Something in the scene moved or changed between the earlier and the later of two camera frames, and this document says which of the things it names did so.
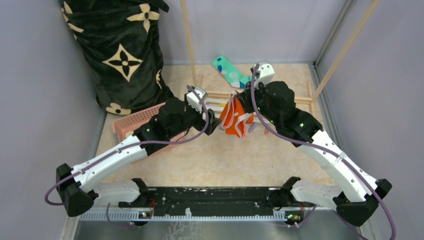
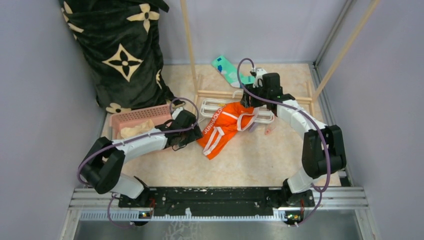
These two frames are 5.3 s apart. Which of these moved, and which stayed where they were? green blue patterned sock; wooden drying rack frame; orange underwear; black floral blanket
Moved: orange underwear
Stayed: wooden drying rack frame; green blue patterned sock; black floral blanket
